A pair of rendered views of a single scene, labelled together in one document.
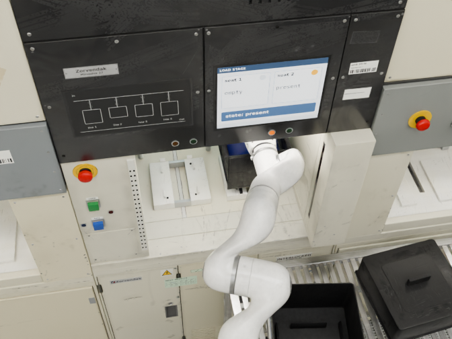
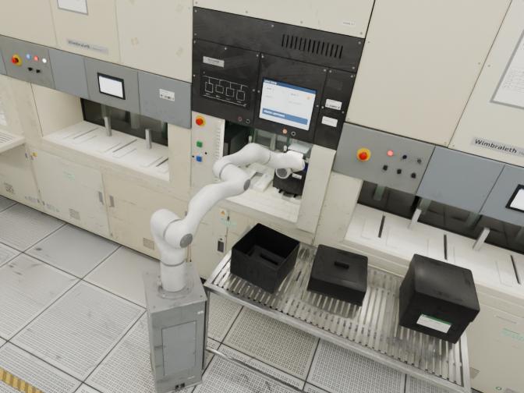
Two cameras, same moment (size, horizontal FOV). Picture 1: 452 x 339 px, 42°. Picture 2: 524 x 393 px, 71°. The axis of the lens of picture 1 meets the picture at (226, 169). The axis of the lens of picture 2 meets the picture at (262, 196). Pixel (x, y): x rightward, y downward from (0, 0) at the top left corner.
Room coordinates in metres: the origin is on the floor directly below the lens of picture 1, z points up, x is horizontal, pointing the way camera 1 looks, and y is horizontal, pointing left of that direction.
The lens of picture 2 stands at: (-0.53, -0.97, 2.21)
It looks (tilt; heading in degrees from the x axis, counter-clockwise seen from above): 33 degrees down; 29
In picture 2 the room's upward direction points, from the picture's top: 8 degrees clockwise
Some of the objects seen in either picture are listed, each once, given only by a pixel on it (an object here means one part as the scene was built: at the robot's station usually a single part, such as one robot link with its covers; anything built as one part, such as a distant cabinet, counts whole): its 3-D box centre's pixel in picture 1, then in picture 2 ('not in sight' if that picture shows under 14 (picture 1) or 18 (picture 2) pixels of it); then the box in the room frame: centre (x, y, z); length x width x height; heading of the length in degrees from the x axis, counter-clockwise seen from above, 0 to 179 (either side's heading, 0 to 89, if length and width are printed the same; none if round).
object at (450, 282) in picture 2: not in sight; (434, 297); (1.09, -1.13, 0.89); 0.29 x 0.29 x 0.25; 15
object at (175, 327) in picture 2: not in sight; (175, 331); (0.41, -0.01, 0.38); 0.28 x 0.28 x 0.76; 56
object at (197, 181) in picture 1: (179, 181); (255, 178); (1.38, 0.17, 0.89); 0.22 x 0.21 x 0.04; 11
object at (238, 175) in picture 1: (251, 144); (295, 169); (1.43, -0.09, 1.06); 0.24 x 0.20 x 0.32; 101
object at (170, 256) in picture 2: not in sight; (168, 235); (0.41, 0.03, 1.07); 0.19 x 0.12 x 0.24; 80
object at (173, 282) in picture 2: not in sight; (173, 271); (0.41, -0.01, 0.85); 0.19 x 0.19 x 0.18
